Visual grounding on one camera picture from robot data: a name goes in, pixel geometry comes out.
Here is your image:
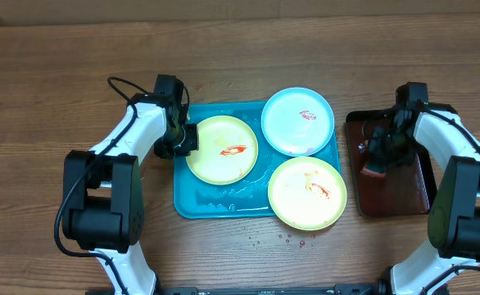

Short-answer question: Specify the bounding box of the pink green round sponge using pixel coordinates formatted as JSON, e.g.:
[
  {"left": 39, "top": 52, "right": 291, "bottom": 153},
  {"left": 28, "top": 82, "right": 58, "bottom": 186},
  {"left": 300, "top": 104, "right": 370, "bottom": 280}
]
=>
[{"left": 361, "top": 162, "right": 386, "bottom": 178}]

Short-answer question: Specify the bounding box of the yellow plate with red stain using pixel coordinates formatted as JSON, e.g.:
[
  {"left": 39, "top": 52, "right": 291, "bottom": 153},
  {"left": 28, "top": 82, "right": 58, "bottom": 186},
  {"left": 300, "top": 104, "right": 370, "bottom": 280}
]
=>
[{"left": 187, "top": 116, "right": 259, "bottom": 185}]

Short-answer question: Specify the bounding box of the light blue plate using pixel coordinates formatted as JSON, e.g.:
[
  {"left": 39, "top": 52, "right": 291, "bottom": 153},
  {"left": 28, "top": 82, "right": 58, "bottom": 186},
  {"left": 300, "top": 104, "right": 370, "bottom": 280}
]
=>
[{"left": 261, "top": 87, "right": 335, "bottom": 157}]

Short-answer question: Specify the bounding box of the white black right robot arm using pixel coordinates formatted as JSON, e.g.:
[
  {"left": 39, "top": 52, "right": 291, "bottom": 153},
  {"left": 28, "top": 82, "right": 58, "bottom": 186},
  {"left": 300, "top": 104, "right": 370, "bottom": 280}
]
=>
[{"left": 362, "top": 82, "right": 480, "bottom": 294}]

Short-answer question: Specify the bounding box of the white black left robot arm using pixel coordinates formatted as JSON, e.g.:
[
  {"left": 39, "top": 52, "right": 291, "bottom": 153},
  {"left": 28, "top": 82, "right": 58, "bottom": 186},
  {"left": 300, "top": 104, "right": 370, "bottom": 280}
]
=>
[{"left": 53, "top": 75, "right": 198, "bottom": 294}]

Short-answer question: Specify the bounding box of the dark brown rectangular tray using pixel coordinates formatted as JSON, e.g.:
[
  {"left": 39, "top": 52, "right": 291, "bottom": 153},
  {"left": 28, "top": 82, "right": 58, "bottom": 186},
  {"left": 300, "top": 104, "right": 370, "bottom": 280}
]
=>
[{"left": 345, "top": 110, "right": 437, "bottom": 218}]

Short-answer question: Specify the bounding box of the yellow plate near tray edge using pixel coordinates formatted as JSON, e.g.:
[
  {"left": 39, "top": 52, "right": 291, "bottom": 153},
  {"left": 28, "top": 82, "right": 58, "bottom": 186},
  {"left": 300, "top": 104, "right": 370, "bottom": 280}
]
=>
[{"left": 268, "top": 157, "right": 347, "bottom": 231}]

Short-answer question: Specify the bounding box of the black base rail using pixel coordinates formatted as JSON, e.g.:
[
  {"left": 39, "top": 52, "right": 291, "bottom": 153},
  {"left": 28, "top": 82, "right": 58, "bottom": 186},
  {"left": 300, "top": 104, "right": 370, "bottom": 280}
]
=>
[{"left": 153, "top": 283, "right": 377, "bottom": 295}]

